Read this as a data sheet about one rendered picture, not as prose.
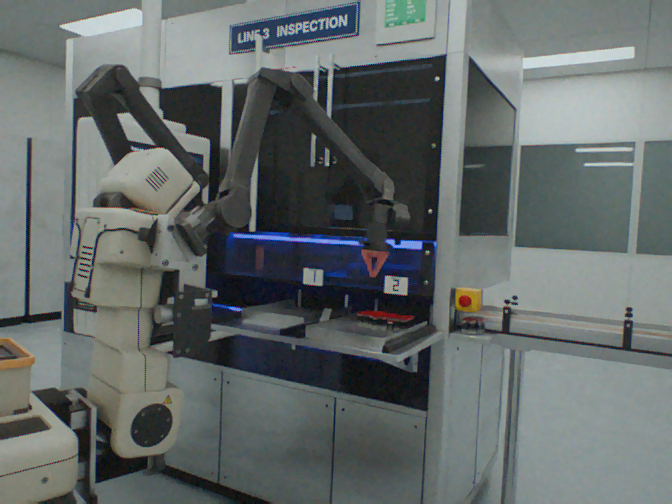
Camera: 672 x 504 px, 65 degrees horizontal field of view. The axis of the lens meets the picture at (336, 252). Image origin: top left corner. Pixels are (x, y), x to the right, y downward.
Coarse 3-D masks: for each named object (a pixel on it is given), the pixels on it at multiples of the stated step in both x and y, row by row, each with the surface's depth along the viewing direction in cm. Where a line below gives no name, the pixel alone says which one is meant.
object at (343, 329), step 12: (312, 324) 162; (324, 324) 168; (336, 324) 175; (348, 324) 182; (420, 324) 171; (312, 336) 158; (324, 336) 156; (336, 336) 154; (348, 336) 152; (360, 336) 150; (372, 336) 148; (384, 336) 165; (396, 336) 154; (372, 348) 148
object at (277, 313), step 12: (288, 300) 210; (252, 312) 183; (264, 312) 181; (276, 312) 200; (288, 312) 201; (300, 312) 202; (312, 312) 203; (336, 312) 192; (348, 312) 200; (288, 324) 176
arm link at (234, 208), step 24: (264, 72) 130; (288, 72) 134; (264, 96) 130; (288, 96) 136; (264, 120) 130; (240, 144) 126; (240, 168) 125; (240, 192) 121; (216, 216) 120; (240, 216) 121
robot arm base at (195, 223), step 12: (180, 216) 117; (192, 216) 116; (204, 216) 118; (180, 228) 113; (192, 228) 112; (204, 228) 116; (216, 228) 120; (192, 240) 113; (204, 240) 118; (204, 252) 115
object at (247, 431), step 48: (192, 384) 233; (240, 384) 220; (288, 384) 208; (480, 384) 222; (192, 432) 234; (240, 432) 220; (288, 432) 209; (336, 432) 198; (384, 432) 188; (480, 432) 229; (240, 480) 221; (288, 480) 209; (336, 480) 198; (384, 480) 189; (480, 480) 233
